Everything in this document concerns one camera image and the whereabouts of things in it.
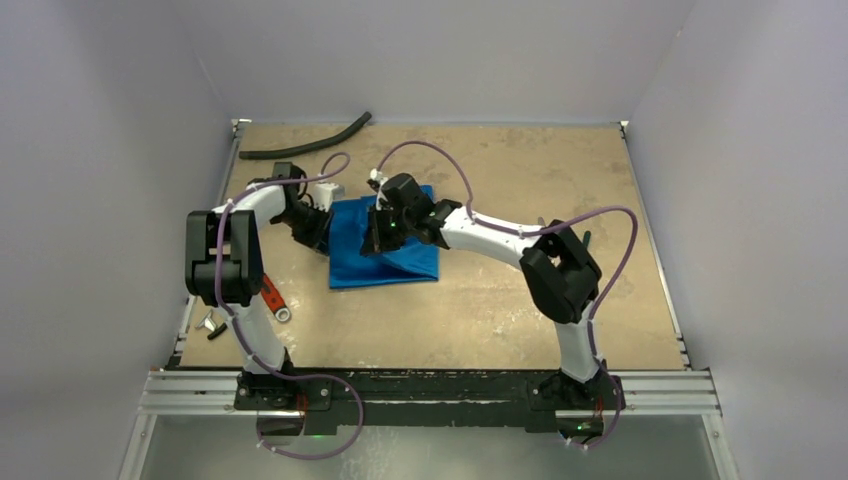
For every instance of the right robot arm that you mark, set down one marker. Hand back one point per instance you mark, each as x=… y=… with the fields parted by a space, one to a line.
x=560 y=274

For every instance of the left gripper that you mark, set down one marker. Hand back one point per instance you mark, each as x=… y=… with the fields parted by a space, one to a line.
x=319 y=237

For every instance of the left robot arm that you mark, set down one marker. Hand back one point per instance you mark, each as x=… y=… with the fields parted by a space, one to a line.
x=223 y=257

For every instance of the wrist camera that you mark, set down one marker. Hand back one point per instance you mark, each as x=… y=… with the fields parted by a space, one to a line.
x=325 y=193
x=376 y=180

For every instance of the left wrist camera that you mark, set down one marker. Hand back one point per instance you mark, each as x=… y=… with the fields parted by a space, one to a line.
x=325 y=193

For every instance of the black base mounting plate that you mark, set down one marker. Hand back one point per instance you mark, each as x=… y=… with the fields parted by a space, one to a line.
x=326 y=423

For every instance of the aluminium frame rail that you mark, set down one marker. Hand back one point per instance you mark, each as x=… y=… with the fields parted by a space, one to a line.
x=636 y=393

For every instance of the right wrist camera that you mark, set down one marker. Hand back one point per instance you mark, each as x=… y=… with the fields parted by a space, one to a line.
x=376 y=180

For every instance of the red handled wrench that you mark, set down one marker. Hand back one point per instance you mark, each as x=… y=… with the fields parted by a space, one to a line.
x=274 y=300

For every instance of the blue cloth napkin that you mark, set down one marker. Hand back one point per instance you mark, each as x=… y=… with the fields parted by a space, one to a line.
x=348 y=269

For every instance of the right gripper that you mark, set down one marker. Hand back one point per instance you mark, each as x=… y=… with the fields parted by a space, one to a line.
x=374 y=240

